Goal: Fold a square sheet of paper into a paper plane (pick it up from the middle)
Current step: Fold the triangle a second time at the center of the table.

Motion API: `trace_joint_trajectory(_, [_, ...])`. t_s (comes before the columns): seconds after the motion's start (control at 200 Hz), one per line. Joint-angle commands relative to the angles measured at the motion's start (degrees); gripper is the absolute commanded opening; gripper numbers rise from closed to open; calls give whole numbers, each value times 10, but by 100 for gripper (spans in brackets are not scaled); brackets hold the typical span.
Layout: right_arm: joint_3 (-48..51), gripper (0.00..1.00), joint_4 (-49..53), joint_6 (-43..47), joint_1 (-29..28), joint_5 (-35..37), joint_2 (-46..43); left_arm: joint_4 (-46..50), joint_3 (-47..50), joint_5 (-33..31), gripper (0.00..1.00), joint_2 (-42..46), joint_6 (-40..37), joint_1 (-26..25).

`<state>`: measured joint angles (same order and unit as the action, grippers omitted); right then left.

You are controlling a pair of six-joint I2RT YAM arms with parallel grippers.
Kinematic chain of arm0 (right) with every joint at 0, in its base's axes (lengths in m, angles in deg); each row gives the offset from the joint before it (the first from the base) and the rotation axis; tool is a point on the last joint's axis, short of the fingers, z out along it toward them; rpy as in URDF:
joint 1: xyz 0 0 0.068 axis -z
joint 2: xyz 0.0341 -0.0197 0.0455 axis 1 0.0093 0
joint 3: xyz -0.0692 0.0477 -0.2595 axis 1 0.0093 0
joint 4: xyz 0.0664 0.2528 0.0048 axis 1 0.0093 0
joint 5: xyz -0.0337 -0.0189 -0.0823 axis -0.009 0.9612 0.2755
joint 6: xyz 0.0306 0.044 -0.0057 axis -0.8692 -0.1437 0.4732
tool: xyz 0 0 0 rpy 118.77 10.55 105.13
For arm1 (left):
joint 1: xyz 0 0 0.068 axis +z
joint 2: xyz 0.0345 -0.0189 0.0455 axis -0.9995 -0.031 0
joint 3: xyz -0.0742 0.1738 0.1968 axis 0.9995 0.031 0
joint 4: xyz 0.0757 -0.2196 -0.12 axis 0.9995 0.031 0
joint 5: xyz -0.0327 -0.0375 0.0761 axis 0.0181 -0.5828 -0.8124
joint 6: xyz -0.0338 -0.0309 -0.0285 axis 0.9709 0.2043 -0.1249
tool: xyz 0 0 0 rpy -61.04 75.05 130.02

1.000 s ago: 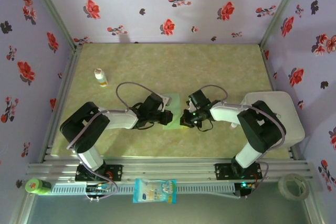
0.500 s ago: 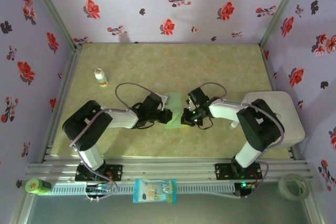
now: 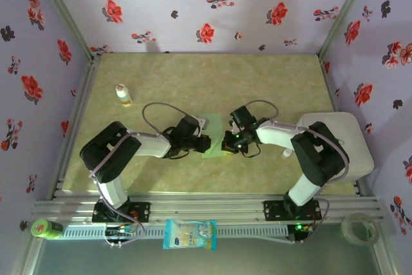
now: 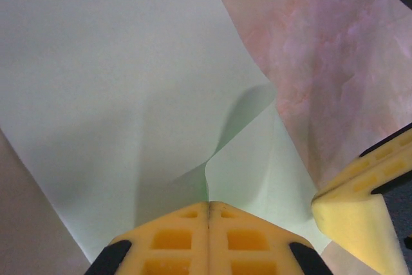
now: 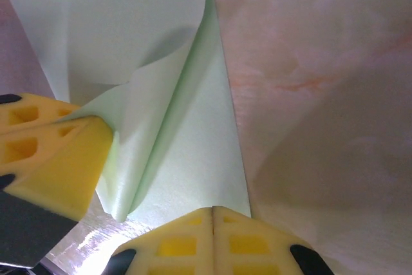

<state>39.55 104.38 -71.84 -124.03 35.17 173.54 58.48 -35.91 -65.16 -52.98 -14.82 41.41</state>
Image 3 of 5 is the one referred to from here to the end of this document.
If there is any blue wet wipes pack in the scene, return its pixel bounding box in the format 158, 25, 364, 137
162, 218, 218, 251

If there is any aluminium mounting rail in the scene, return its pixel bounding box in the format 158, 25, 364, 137
31, 193, 387, 224

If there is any lilac right arm cable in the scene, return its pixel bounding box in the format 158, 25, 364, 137
245, 100, 351, 245

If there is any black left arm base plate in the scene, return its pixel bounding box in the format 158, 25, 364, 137
92, 202, 151, 223

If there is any light green cloth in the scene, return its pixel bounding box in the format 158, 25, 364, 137
198, 113, 231, 160

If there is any grey slotted cable duct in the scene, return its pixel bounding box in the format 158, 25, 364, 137
62, 225, 289, 240

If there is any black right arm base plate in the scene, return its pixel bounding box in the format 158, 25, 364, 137
263, 200, 322, 222

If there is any small circuit board with wires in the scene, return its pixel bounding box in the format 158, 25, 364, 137
105, 225, 138, 239

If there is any aluminium side rail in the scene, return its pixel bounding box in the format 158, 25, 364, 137
48, 55, 102, 200
320, 55, 371, 197

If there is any small white plastic bottle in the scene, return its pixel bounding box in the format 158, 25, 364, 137
115, 84, 133, 108

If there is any lilac left arm cable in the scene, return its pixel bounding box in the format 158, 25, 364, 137
89, 102, 194, 247

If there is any white square tray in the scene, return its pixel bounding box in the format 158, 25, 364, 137
295, 111, 375, 183

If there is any clear adhesive tape roll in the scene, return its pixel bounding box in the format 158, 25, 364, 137
341, 213, 380, 247

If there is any lilac arm cable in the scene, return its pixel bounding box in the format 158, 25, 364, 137
245, 100, 351, 245
89, 102, 194, 247

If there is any aluminium frame post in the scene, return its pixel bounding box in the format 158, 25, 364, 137
371, 242, 400, 275
30, 0, 100, 61
9, 238, 44, 275
317, 0, 377, 59

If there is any black adapter with green light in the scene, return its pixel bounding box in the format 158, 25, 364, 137
287, 222, 315, 243

